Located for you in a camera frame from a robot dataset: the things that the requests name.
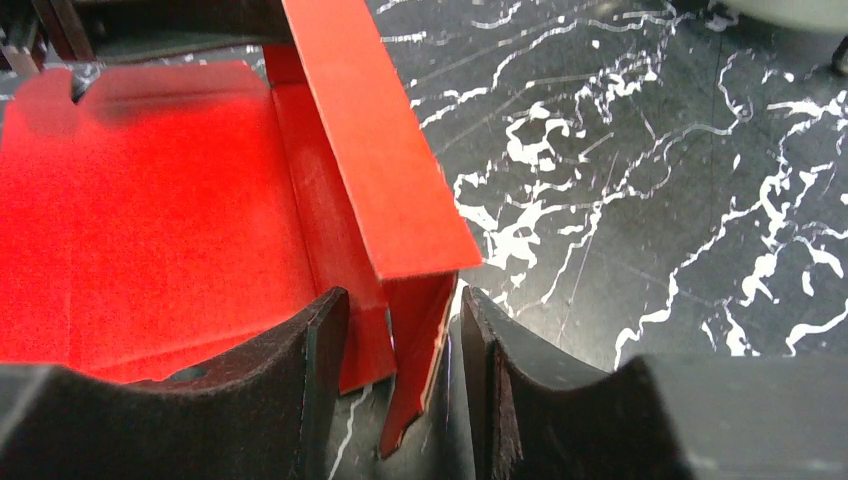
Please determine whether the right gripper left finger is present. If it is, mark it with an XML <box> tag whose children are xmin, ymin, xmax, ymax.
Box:
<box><xmin>1</xmin><ymin>287</ymin><xmax>350</xmax><ymax>479</ymax></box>

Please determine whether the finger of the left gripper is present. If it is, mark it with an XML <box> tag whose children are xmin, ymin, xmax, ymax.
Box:
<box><xmin>29</xmin><ymin>0</ymin><xmax>292</xmax><ymax>63</ymax></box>

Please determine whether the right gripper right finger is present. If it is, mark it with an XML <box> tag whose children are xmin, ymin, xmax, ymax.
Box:
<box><xmin>460</xmin><ymin>287</ymin><xmax>847</xmax><ymax>479</ymax></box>

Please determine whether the red paper box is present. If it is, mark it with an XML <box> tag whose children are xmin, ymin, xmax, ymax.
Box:
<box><xmin>1</xmin><ymin>1</ymin><xmax>481</xmax><ymax>456</ymax></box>

